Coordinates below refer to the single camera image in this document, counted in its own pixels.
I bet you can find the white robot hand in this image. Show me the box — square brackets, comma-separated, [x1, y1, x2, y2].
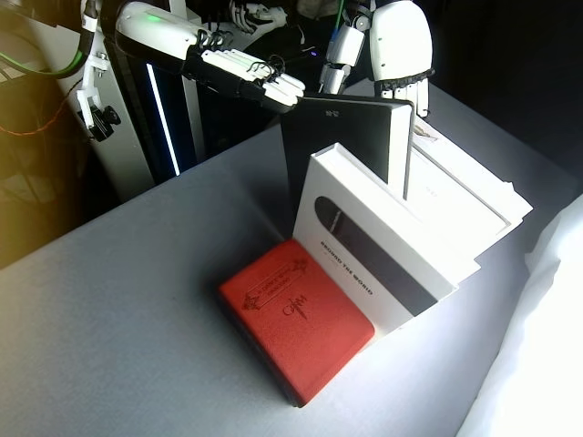
[113, 1, 307, 116]
[317, 0, 437, 118]

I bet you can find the thin orange cable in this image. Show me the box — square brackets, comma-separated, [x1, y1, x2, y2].
[0, 79, 86, 137]

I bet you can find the white draped cloth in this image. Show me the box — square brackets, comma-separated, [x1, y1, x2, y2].
[455, 193, 583, 437]

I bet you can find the bright red embossed book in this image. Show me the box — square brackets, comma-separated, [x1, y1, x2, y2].
[217, 239, 376, 409]

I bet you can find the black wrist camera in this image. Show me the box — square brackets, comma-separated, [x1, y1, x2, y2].
[88, 104, 123, 140]

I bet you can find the pale grey standing book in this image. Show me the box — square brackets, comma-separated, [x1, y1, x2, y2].
[412, 116, 535, 227]

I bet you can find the white FASHIONINDIA book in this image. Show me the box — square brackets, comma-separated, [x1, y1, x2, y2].
[409, 136, 524, 238]

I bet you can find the thick green cable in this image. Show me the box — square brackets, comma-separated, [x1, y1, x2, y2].
[0, 38, 88, 79]

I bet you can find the white jointed robot part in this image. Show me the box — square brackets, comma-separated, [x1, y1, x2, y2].
[229, 0, 289, 34]

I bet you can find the grey table cloth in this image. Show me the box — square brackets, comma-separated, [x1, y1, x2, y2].
[0, 79, 583, 437]

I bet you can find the white robot body column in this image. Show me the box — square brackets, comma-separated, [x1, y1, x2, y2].
[8, 0, 206, 204]

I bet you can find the thin green cable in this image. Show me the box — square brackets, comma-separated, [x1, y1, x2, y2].
[332, 0, 346, 45]

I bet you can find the black LET IT BE book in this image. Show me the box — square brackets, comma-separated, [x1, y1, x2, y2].
[279, 92, 418, 242]

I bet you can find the white book with black oval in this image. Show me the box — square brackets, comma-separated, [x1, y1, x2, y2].
[291, 141, 460, 339]

